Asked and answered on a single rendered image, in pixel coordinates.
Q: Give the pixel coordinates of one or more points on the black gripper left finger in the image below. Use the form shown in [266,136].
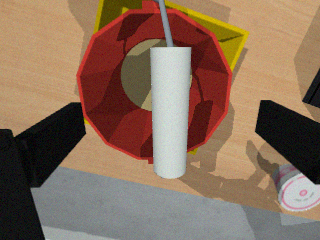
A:
[40,149]

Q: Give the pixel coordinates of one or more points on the yellow square tray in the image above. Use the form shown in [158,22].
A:
[230,38]

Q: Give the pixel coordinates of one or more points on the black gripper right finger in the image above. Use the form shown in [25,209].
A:
[295,136]

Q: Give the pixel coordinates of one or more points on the red bucket with grey wire handle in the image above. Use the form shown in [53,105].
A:
[159,103]

